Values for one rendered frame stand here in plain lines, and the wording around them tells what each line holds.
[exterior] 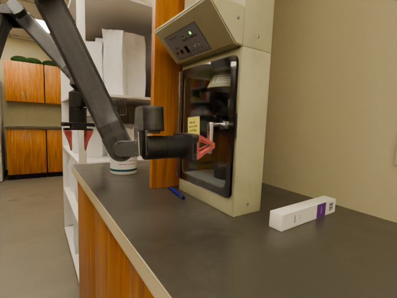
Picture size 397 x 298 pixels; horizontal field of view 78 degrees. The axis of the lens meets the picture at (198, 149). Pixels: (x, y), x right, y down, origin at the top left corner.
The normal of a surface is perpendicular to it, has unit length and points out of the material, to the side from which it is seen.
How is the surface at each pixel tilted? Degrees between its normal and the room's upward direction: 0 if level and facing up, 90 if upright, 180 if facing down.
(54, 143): 90
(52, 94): 90
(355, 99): 90
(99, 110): 81
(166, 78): 90
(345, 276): 0
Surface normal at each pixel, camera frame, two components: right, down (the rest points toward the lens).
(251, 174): 0.55, 0.11
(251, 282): 0.04, -0.99
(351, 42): -0.83, 0.03
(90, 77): 0.33, 0.00
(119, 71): -0.08, 0.21
